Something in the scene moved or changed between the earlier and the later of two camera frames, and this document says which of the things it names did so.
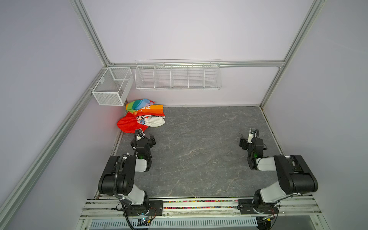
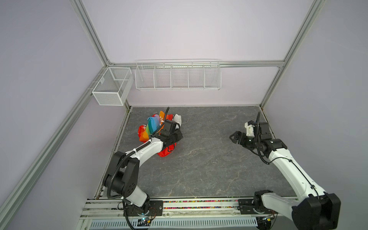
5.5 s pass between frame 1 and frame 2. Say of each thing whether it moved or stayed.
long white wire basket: stayed
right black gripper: moved
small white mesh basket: stayed
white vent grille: stayed
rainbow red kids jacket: moved
